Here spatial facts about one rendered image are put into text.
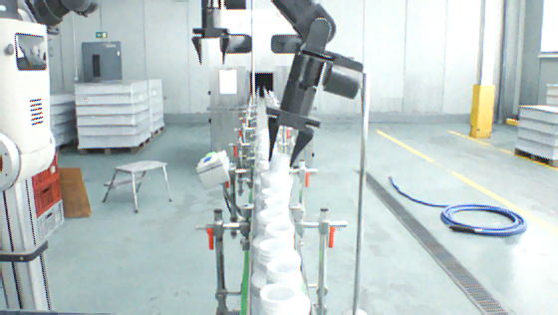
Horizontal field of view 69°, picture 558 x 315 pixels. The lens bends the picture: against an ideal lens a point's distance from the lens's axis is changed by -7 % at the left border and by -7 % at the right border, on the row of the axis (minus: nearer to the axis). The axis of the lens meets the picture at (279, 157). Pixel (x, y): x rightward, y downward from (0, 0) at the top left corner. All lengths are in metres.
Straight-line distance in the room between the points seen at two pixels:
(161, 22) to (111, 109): 4.36
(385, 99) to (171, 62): 5.52
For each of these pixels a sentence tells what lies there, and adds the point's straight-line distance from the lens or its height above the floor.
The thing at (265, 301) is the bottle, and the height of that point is 1.16.
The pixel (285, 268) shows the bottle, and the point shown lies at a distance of 0.50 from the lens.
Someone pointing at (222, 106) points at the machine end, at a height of 0.90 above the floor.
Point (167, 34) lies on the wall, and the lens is 11.26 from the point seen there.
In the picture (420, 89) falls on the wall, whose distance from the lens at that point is 11.78.
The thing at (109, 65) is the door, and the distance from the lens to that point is 11.59.
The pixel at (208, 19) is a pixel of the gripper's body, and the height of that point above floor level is 1.51.
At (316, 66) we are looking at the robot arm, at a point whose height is 1.38.
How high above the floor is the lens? 1.38
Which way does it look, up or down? 12 degrees down
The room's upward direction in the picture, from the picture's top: straight up
